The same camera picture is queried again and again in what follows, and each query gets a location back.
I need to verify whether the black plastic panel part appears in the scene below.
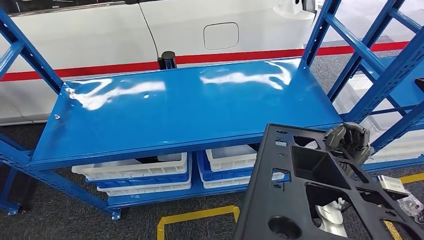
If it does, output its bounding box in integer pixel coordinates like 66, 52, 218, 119
232, 123, 424, 240

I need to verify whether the large white plastic crate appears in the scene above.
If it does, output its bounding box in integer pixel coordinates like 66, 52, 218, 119
332, 74, 424, 133
361, 115, 424, 164

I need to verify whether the blue metal shelf rack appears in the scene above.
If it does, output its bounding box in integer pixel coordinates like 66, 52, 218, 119
0, 167, 21, 217
331, 54, 424, 174
0, 0, 424, 221

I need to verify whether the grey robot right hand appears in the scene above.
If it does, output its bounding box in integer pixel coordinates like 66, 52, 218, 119
323, 121, 374, 165

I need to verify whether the white car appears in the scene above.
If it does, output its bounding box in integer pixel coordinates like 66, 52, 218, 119
0, 0, 320, 127

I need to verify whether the black stanchion post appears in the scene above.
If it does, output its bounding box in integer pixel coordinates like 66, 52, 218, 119
157, 50, 178, 71

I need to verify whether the clear plastic bag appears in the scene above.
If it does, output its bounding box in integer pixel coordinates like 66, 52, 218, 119
396, 191, 424, 220

